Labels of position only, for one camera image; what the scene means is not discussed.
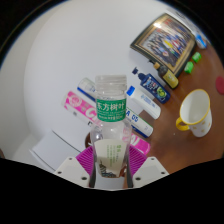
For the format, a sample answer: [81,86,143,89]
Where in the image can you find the white flat board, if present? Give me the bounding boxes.
[29,129,91,171]

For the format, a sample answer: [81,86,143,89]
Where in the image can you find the clear green-label drink bottle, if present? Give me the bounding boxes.
[89,74,133,188]

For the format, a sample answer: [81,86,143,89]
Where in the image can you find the white yellow-rimmed cup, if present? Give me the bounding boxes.
[175,88,213,138]

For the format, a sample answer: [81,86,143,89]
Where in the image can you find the framed group photo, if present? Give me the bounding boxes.
[129,12,197,75]

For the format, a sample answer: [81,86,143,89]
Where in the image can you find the blue tissue pack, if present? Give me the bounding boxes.
[195,33,208,50]

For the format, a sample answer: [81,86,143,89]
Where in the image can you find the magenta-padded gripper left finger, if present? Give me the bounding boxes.
[54,145,97,188]

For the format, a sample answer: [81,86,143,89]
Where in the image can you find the long white green box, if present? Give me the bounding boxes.
[77,77,154,138]

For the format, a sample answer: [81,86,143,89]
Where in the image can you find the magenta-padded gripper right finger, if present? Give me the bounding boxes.
[127,145,171,189]

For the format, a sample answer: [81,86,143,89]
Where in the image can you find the amber pump bottle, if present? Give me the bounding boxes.
[153,62,180,90]

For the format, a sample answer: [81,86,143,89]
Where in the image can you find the white blue-capped lotion bottle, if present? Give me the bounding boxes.
[126,85,162,120]

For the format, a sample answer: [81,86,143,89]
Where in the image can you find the long pink box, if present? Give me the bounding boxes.
[63,90,152,156]

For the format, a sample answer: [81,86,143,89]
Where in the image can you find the dark blue pump bottle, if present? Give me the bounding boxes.
[131,66,172,104]

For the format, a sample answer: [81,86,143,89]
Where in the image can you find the flat round red coaster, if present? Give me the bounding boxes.
[214,75,224,96]

